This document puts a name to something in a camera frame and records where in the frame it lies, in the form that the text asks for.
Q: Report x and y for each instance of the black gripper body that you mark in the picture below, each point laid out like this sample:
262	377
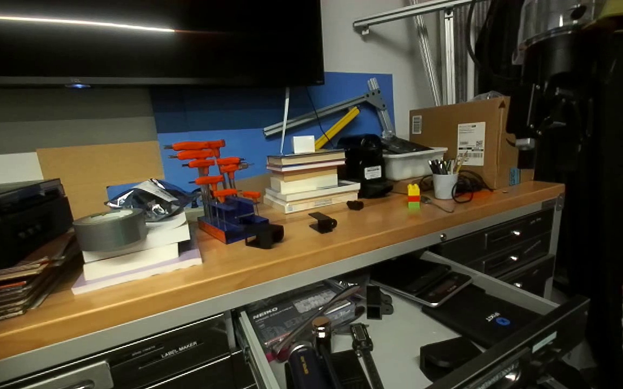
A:
549	127

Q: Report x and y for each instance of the small black part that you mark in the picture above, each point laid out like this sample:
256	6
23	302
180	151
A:
354	205

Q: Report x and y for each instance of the black box part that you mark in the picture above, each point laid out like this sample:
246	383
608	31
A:
322	224

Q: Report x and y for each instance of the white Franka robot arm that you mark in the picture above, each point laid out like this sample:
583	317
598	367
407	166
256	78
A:
606	218

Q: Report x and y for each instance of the black tool drawer cabinet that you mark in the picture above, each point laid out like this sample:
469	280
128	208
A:
506	238

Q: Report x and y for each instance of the cardboard box with label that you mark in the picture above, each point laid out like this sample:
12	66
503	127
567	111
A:
469	142

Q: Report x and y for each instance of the white cup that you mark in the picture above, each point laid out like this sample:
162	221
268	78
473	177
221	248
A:
443	187

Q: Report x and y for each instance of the white plastic bin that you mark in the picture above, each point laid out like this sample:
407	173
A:
413	166

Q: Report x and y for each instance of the yellow red green lego stack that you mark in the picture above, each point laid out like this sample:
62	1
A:
413	196

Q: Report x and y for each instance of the black device with white label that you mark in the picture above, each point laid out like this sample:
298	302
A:
366	166

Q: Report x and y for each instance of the black flat tablet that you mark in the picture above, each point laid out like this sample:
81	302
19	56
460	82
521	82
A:
423	281

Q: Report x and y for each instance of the black box blue sticker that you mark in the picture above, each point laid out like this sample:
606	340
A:
485	317

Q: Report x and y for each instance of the yellow level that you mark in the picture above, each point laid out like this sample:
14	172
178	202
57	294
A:
335	129

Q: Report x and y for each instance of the grey metal bar tool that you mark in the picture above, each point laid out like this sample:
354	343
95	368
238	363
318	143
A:
325	111

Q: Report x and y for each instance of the small black block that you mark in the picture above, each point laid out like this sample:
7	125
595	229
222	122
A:
372	299

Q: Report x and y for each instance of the small white box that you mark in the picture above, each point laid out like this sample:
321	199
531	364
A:
302	143

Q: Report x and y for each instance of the tan book stack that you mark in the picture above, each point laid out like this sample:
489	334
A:
307	181

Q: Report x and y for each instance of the clear plastic parts bag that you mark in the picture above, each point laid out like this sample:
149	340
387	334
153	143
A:
296	311

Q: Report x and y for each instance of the silver foil bag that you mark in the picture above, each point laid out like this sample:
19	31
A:
149	198

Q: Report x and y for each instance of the black flat screen television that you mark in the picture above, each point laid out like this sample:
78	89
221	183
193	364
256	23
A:
145	39

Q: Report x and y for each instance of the white book stack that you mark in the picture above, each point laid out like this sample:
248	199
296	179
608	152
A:
138	257

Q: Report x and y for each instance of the silver metal bowl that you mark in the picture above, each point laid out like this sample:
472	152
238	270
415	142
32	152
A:
108	231

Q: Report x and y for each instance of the brown cardboard sheet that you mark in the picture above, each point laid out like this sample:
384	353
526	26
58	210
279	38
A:
98	173

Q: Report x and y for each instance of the black hard case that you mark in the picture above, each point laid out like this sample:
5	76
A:
12	224

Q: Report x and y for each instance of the brown folder stack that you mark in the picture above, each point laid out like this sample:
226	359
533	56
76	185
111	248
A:
15	285

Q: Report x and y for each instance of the aluminium frame rails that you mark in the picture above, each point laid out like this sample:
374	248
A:
412	11

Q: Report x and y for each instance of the blue wall board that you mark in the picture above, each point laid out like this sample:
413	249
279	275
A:
254	110

